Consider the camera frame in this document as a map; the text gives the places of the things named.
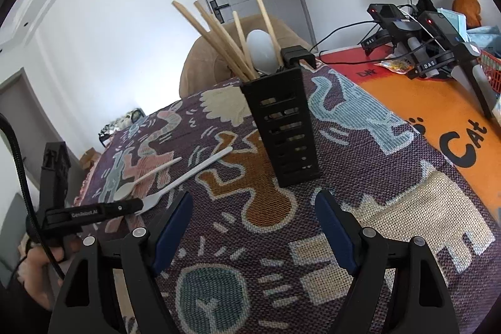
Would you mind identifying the black braided cable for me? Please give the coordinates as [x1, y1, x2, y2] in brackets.
[0, 114, 66, 282]

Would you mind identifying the beige upholstered chair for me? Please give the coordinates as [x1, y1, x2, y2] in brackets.
[179, 15, 314, 100]

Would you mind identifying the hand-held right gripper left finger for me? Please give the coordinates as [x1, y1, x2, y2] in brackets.
[49, 190, 194, 334]

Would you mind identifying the wooden chopstick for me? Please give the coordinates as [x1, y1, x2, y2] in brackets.
[194, 0, 259, 80]
[207, 14, 257, 78]
[232, 10, 257, 74]
[171, 0, 253, 81]
[254, 0, 282, 66]

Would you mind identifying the light blue cloth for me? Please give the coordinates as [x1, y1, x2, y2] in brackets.
[466, 25, 501, 50]

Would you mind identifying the printed woven blanket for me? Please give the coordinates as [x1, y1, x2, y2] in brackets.
[72, 60, 501, 334]

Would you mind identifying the person's left hand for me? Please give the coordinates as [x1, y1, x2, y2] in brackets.
[18, 234, 84, 313]

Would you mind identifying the black device on stand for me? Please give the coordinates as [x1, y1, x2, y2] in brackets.
[407, 10, 494, 120]
[366, 3, 423, 58]

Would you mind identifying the red plastic basket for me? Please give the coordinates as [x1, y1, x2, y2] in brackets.
[478, 49, 501, 94]

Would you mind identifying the blue face mask packet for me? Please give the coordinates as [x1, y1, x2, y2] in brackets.
[436, 6, 469, 31]

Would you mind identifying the colourful snack packet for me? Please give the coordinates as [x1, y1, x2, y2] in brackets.
[374, 58, 416, 74]

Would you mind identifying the cardboard box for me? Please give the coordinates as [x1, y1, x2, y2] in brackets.
[79, 147, 99, 171]

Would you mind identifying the white plastic spoon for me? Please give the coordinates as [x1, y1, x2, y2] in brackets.
[113, 157, 183, 202]
[246, 29, 276, 75]

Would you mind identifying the black door handle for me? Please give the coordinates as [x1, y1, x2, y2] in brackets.
[209, 0, 230, 23]

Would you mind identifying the orange table mat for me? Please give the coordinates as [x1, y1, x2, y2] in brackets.
[319, 44, 501, 209]

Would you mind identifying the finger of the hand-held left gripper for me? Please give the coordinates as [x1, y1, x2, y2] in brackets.
[38, 141, 72, 210]

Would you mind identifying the black slotted utensil holder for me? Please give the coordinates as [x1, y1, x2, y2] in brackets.
[240, 46, 322, 188]

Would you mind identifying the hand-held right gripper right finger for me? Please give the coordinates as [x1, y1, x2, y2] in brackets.
[314, 189, 460, 334]

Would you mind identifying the orange plush toy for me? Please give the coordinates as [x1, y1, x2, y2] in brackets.
[452, 0, 483, 28]

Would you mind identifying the black power cable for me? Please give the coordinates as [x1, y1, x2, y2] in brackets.
[312, 21, 377, 54]

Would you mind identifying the white plastic fork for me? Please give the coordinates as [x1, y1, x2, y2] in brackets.
[135, 147, 234, 216]

